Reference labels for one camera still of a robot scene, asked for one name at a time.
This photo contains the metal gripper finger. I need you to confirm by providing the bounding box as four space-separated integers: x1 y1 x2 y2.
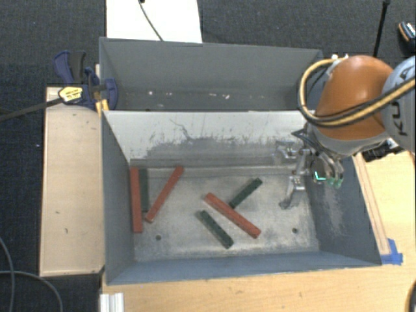
275 141 296 166
278 174 307 211

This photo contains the dark green flat block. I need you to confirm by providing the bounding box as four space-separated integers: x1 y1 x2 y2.
194 209 235 250
227 177 263 209
138 168 151 213

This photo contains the red-brown flat block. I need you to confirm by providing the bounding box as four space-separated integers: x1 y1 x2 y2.
129 166 144 234
203 192 262 240
144 165 185 224

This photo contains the grey metal bin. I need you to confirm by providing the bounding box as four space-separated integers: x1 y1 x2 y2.
98 36 384 287

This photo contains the pale wood board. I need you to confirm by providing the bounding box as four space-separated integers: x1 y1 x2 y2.
38 86 105 278

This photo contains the black cylinder on white bracket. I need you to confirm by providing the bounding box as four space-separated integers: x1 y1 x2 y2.
361 140 400 163

